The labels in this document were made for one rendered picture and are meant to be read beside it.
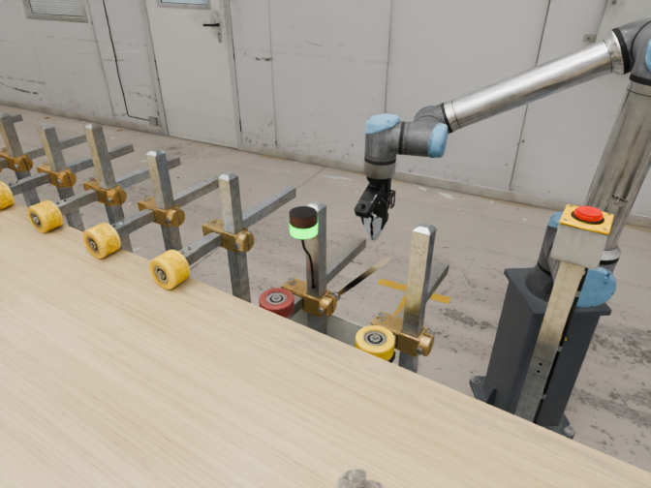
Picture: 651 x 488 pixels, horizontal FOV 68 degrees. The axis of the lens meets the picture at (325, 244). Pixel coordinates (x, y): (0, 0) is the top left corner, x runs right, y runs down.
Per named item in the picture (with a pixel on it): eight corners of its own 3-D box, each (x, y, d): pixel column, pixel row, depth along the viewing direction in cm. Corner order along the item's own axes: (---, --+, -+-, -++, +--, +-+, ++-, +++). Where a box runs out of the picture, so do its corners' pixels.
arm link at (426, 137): (449, 116, 133) (404, 113, 135) (449, 130, 123) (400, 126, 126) (445, 149, 138) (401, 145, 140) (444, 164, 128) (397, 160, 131)
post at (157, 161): (183, 291, 153) (155, 146, 128) (191, 295, 151) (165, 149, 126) (174, 297, 150) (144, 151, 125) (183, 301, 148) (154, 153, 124)
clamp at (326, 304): (293, 291, 125) (292, 276, 122) (337, 309, 119) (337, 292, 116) (280, 303, 121) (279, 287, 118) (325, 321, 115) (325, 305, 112)
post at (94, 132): (129, 261, 162) (93, 121, 137) (136, 264, 161) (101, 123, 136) (120, 266, 160) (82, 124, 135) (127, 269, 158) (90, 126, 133)
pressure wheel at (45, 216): (46, 194, 135) (64, 213, 134) (45, 212, 141) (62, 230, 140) (25, 201, 131) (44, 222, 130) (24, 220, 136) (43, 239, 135)
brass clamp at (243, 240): (218, 232, 132) (216, 216, 129) (257, 246, 126) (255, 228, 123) (201, 242, 127) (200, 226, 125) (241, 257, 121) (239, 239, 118)
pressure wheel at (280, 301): (275, 320, 119) (272, 282, 113) (301, 330, 116) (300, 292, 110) (255, 338, 114) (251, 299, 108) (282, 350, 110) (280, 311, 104)
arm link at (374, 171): (387, 167, 131) (356, 161, 136) (386, 184, 134) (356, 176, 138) (401, 157, 138) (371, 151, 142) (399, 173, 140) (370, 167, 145)
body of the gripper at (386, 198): (395, 208, 147) (398, 171, 141) (383, 219, 141) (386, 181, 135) (373, 202, 151) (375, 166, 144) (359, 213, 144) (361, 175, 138)
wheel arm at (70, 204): (174, 163, 173) (172, 153, 171) (181, 165, 171) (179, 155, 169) (41, 219, 136) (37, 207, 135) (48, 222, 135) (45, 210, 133)
